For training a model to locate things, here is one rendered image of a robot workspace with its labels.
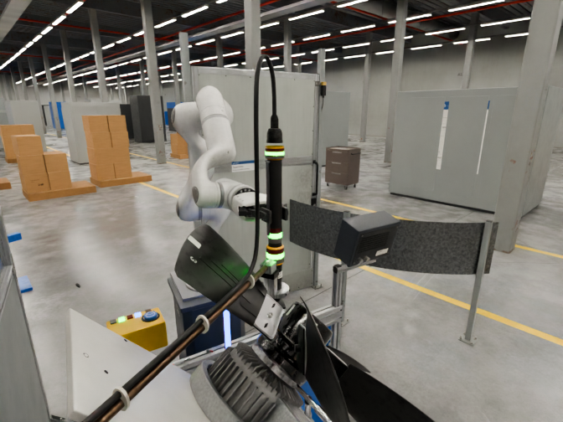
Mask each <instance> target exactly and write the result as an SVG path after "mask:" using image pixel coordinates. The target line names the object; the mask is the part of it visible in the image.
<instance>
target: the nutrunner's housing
mask: <svg viewBox="0 0 563 422"><path fill-rule="evenodd" d="M266 143H283V140H282V130H281V129H280V128H279V119H278V116H277V115H271V128H269V129H268V131H267V133H266ZM276 268H277V269H278V270H279V276H278V277H277V290H278V291H279V290H280V289H281V288H282V264H281V265H277V266H276Z"/></svg>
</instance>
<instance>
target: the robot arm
mask: <svg viewBox="0 0 563 422"><path fill-rule="evenodd" d="M171 119H172V123H173V127H174V128H175V130H176V131H177V132H178V134H179V135H180V136H181V137H182V138H183V139H184V140H185V141H186V142H187V144H188V146H189V178H188V181H187V182H186V184H185V186H184V187H183V190H182V192H181V193H180V194H179V196H178V200H177V203H176V213H177V216H178V217H179V218H180V219H182V220H183V221H188V222H192V221H200V220H207V219H208V221H207V222H206V224H207V225H209V226H210V227H211V228H212V229H214V230H215V231H216V232H217V233H219V230H220V227H221V225H222V224H223V223H224V221H226V219H227V218H228V216H229V215H230V211H233V212H234V213H235V214H236V215H237V216H238V217H240V218H241V219H243V220H245V221H246V222H254V221H256V210H255V189H254V188H252V187H250V186H249V185H245V184H242V183H238V182H236V181H233V180H231V179H228V178H221V179H219V180H217V181H216V182H211V181H210V179H211V178H212V177H213V174H214V167H217V166H220V165H224V164H227V163H230V162H233V161H234V160H235V157H236V149H235V142H234V138H233V135H232V130H231V127H230V125H231V124H232V122H233V119H234V115H233V111H232V109H231V107H230V105H229V104H228V102H227V101H225V100H224V99H223V96H222V95H221V94H220V92H219V91H218V90H217V89H216V88H214V87H213V86H205V87H204V88H202V89H201V90H200V91H199V93H198V94H197V97H196V102H184V103H180V104H178V105H176V106H175V107H174V108H173V111H172V115H171ZM199 130H203V133H204V139H203V138H202V137H201V136H200V135H199ZM281 219H283V220H285V221H287V220H288V209H287V203H282V218H281ZM260 220H262V221H264V222H266V223H268V224H271V210H269V209H267V208H266V194H263V193H260Z"/></svg>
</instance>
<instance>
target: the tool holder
mask: <svg viewBox="0 0 563 422"><path fill-rule="evenodd" d="M267 261H268V260H264V261H263V262H262V263H261V264H260V268H261V267H262V266H263V265H267V267H268V270H267V271H266V272H265V273H264V274H263V275H262V276H261V277H262V278H263V282H264V286H265V288H266V289H267V294H268V295H269V296H270V297H271V298H273V299H279V298H282V297H285V296H287V295H288V293H289V291H290V290H289V286H288V285H287V284H286V283H284V282H282V283H281V289H280V290H279V291H278V290H277V277H278V276H279V270H278V269H277V268H276V261H272V262H271V263H270V264H267V263H265V262H267Z"/></svg>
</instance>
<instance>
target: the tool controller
mask: <svg viewBox="0 0 563 422"><path fill-rule="evenodd" d="M399 227H400V221H399V220H398V219H397V218H395V217H394V216H392V215H390V214H388V213H387V212H385V211H384V210H382V211H378V212H374V213H370V214H362V215H359V216H354V217H350V218H346V219H343V220H342V223H341V226H340V230H339V233H338V239H337V243H336V245H335V249H334V252H333V253H334V254H335V255H336V256H337V257H338V258H339V259H340V260H341V261H343V262H344V263H345V264H346V265H347V266H348V267H351V266H354V265H358V264H362V263H364V262H368V261H370V260H375V259H378V258H380V257H384V256H387V255H389V254H390V251H391V248H392V245H393V243H394V240H395V237H396V234H397V231H398V228H399Z"/></svg>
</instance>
